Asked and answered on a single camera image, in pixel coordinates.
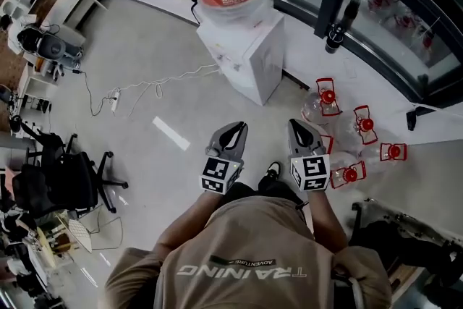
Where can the black door stop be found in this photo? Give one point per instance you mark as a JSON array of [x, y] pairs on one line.
[[411, 119]]

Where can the black office chair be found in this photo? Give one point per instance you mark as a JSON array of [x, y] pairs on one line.
[[68, 177]]

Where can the person's left forearm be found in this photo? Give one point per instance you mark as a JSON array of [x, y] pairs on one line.
[[188, 220]]

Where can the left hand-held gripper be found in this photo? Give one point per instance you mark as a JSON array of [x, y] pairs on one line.
[[221, 170]]

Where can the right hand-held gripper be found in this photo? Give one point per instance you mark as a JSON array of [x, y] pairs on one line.
[[312, 172]]

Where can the black cluttered table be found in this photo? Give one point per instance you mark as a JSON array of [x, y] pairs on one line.
[[405, 239]]

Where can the white water dispenser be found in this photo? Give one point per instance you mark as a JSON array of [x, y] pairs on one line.
[[266, 61]]

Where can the person's black trousers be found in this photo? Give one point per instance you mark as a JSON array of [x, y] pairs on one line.
[[275, 188]]

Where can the empty clear jug red cap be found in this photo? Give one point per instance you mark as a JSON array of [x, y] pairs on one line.
[[325, 139], [388, 152], [320, 103], [345, 173], [358, 130]]

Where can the person's right forearm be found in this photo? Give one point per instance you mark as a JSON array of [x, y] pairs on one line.
[[325, 220]]

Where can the white keyboard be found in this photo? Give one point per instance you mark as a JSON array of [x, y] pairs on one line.
[[79, 229]]

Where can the dark grey round device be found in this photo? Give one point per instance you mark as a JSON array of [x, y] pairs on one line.
[[45, 43]]

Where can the white power strip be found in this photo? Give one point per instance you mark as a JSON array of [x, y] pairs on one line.
[[115, 101]]

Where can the person's tan printed shirt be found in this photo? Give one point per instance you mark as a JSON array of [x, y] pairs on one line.
[[249, 264]]

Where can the person's black white shoe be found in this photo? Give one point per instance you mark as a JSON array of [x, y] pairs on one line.
[[273, 170]]

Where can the round wooden table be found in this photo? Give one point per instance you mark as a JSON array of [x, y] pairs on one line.
[[74, 233]]

